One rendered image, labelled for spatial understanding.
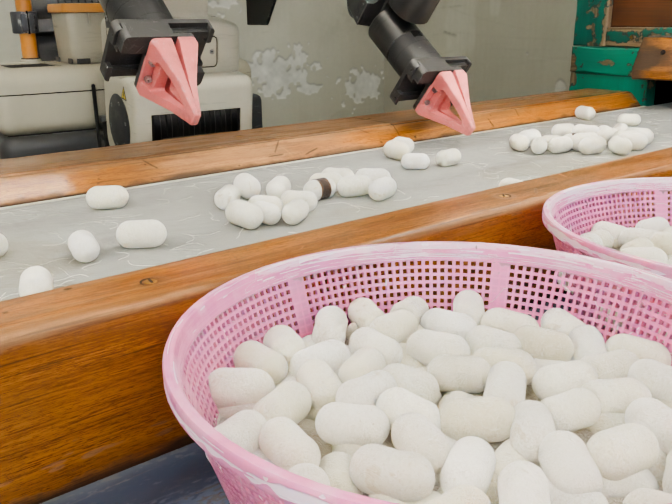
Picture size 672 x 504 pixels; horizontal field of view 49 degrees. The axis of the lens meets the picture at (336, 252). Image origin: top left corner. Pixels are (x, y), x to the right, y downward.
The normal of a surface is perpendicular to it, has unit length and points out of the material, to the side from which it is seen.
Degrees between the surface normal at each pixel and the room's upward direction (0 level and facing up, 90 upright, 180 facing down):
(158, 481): 0
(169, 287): 0
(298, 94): 90
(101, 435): 90
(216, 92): 98
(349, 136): 45
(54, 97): 90
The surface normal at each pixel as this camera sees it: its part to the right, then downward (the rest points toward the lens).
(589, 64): -0.78, 0.20
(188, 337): 0.96, -0.25
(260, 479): -0.59, 0.25
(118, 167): 0.43, -0.50
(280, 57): 0.56, 0.25
